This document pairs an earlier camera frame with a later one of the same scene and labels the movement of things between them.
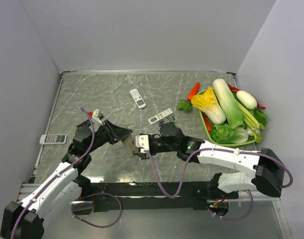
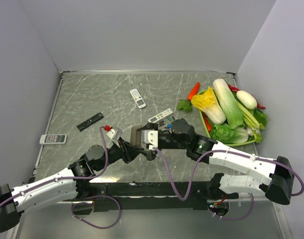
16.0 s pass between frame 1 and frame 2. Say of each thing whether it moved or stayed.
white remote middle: stayed
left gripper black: moved
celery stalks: stayed
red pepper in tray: stayed
